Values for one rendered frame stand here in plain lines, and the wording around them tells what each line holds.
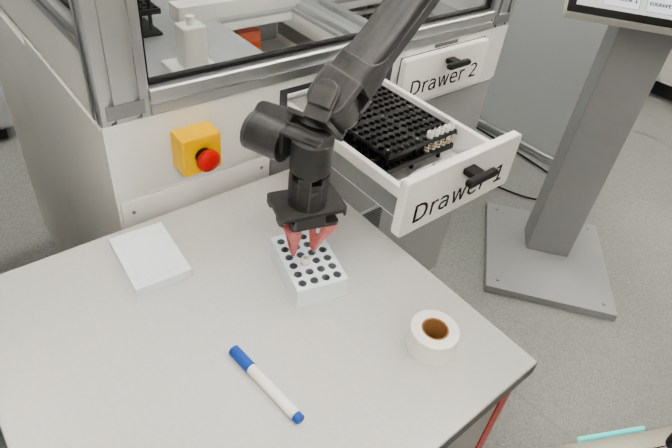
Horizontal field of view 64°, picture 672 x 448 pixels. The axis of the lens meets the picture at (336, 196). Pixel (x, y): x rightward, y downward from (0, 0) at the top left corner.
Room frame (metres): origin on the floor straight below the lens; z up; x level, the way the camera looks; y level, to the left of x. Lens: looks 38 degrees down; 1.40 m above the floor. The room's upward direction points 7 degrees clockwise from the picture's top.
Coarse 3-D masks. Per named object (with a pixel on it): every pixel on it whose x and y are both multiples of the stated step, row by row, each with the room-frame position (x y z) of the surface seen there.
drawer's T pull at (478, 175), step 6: (468, 168) 0.74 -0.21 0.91; (474, 168) 0.74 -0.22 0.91; (480, 168) 0.75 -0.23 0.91; (492, 168) 0.75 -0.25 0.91; (468, 174) 0.73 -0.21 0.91; (474, 174) 0.73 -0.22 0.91; (480, 174) 0.73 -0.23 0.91; (486, 174) 0.73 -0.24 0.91; (492, 174) 0.74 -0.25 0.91; (468, 180) 0.71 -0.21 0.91; (474, 180) 0.71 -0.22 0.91; (480, 180) 0.72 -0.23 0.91; (486, 180) 0.73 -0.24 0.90; (468, 186) 0.70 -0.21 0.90; (474, 186) 0.71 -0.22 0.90
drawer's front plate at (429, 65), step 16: (448, 48) 1.21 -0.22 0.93; (464, 48) 1.23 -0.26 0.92; (480, 48) 1.28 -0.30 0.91; (416, 64) 1.12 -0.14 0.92; (432, 64) 1.16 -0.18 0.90; (480, 64) 1.29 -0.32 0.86; (400, 80) 1.11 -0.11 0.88; (432, 80) 1.17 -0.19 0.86; (448, 80) 1.21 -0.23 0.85; (464, 80) 1.26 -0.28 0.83; (416, 96) 1.14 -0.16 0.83
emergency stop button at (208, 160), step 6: (210, 150) 0.73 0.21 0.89; (198, 156) 0.72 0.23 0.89; (204, 156) 0.72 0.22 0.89; (210, 156) 0.72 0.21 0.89; (216, 156) 0.73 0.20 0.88; (198, 162) 0.71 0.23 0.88; (204, 162) 0.71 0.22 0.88; (210, 162) 0.72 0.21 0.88; (216, 162) 0.73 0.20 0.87; (204, 168) 0.71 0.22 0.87; (210, 168) 0.72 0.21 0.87
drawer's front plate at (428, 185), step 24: (504, 144) 0.81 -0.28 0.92; (432, 168) 0.70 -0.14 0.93; (456, 168) 0.73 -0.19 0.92; (504, 168) 0.84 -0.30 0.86; (408, 192) 0.65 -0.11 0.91; (432, 192) 0.70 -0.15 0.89; (456, 192) 0.74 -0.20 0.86; (480, 192) 0.80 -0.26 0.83; (408, 216) 0.66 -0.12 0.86; (432, 216) 0.71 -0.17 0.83
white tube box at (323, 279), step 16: (272, 240) 0.64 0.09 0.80; (304, 240) 0.65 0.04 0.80; (272, 256) 0.63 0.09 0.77; (288, 256) 0.61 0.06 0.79; (320, 256) 0.61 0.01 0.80; (288, 272) 0.57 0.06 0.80; (304, 272) 0.57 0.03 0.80; (320, 272) 0.58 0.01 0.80; (336, 272) 0.59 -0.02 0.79; (288, 288) 0.56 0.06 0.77; (304, 288) 0.54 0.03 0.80; (320, 288) 0.55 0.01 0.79; (336, 288) 0.56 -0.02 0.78; (304, 304) 0.54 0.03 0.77
